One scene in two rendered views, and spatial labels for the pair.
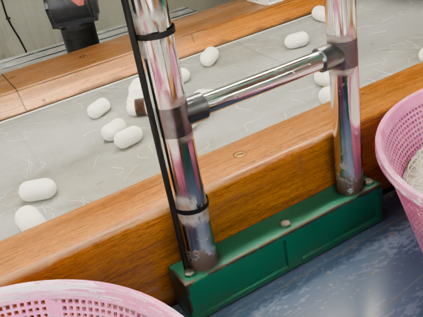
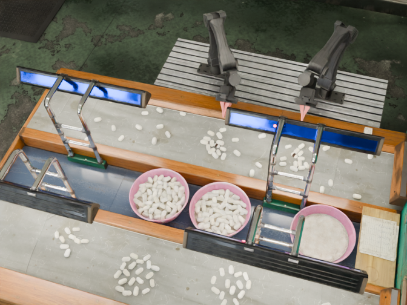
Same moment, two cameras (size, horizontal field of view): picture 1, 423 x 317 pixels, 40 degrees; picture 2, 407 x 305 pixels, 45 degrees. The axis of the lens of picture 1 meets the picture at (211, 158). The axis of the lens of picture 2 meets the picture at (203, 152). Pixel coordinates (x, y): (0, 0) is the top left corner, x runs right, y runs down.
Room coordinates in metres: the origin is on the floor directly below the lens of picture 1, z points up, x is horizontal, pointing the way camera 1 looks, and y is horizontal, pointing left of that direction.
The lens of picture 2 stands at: (-0.53, -0.54, 2.64)
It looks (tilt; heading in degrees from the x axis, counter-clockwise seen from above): 56 degrees down; 47
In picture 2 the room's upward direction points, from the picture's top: 6 degrees counter-clockwise
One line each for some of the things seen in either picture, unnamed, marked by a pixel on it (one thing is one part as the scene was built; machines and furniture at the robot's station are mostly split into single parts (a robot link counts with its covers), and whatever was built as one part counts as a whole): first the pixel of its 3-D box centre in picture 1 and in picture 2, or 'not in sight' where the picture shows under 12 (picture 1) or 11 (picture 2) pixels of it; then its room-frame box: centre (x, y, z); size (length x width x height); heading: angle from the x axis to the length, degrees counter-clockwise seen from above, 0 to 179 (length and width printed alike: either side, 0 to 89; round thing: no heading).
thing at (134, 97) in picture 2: not in sight; (81, 83); (0.12, 0.89, 1.08); 0.62 x 0.08 x 0.07; 116
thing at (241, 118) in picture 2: not in sight; (302, 127); (0.54, 0.02, 1.08); 0.62 x 0.08 x 0.07; 116
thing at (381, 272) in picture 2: not in sight; (377, 245); (0.45, -0.45, 0.77); 0.33 x 0.15 x 0.01; 26
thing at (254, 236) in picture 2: not in sight; (272, 254); (0.10, -0.19, 0.90); 0.20 x 0.19 x 0.45; 116
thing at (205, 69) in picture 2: not in sight; (215, 66); (0.83, 0.75, 0.71); 0.20 x 0.07 x 0.08; 113
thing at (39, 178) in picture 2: not in sight; (43, 196); (-0.31, 0.69, 0.90); 0.20 x 0.19 x 0.45; 116
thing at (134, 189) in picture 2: not in sight; (160, 198); (0.05, 0.39, 0.72); 0.27 x 0.27 x 0.10
